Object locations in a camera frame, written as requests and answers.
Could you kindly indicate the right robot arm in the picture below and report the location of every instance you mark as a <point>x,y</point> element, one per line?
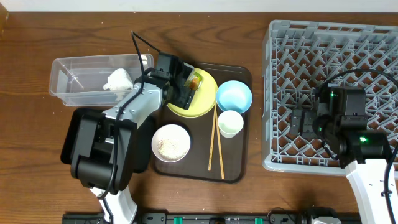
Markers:
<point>364,155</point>

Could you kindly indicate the yellow plate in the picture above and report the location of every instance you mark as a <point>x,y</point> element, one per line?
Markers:
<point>204,98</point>

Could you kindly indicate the right wooden chopstick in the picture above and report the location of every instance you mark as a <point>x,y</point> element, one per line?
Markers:
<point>219,148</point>

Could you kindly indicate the clear plastic bin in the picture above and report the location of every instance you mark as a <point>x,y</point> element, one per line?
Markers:
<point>79,81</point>

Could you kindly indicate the dark brown tray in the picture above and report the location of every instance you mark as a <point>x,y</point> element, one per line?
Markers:
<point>195,164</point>

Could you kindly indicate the left wooden chopstick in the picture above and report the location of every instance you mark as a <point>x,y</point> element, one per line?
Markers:
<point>212,137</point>

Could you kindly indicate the grey dishwasher rack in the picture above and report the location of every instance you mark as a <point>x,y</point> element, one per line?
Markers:
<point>298,56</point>

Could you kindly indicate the light blue bowl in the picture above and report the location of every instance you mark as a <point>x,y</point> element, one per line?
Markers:
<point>234,95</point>

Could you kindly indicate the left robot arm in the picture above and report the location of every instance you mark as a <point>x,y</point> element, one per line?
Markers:
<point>111,189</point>

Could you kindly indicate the black plastic bin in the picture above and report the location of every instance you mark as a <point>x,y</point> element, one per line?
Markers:
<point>90,138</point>

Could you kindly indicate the white tissue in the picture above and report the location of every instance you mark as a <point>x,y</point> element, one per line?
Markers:
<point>119,80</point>

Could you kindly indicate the white cup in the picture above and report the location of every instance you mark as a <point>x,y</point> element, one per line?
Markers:
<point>230,123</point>

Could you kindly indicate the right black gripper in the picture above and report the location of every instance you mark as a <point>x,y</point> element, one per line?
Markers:
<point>310,119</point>

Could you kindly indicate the wooden chopstick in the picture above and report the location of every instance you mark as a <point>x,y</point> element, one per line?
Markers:
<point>212,137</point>
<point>219,148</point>

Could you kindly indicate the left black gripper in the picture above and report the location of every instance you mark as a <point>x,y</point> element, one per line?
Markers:
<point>186,98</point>

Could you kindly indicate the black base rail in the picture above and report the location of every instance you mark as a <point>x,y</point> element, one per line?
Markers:
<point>276,215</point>

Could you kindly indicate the pile of rice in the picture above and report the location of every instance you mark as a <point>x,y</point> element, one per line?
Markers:
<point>170,149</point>

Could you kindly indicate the white pink bowl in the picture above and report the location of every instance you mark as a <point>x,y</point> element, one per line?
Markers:
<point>174,132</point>

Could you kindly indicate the green yellow snack wrapper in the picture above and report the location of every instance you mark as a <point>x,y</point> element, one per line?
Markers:
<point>194,81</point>

